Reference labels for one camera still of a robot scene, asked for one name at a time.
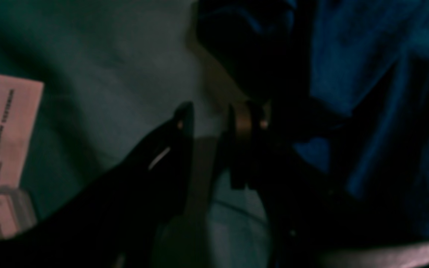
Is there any light blue table cloth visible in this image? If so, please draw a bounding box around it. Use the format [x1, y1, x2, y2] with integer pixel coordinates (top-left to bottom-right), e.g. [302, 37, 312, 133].
[0, 0, 272, 268]

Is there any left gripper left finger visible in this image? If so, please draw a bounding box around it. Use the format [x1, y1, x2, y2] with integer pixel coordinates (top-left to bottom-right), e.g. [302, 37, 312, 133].
[0, 102, 194, 268]

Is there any white label card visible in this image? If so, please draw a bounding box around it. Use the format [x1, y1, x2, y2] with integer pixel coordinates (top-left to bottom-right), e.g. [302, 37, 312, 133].
[0, 75, 44, 188]

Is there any packaged tool blister pack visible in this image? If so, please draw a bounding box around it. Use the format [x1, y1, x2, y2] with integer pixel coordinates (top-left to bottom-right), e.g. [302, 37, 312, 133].
[0, 187, 38, 240]

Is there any dark blue t-shirt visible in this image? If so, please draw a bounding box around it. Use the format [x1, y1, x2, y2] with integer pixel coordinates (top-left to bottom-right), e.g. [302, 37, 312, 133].
[196, 0, 429, 239]

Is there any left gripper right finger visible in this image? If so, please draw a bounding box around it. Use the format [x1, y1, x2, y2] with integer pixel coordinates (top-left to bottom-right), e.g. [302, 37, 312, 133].
[223, 101, 429, 268]

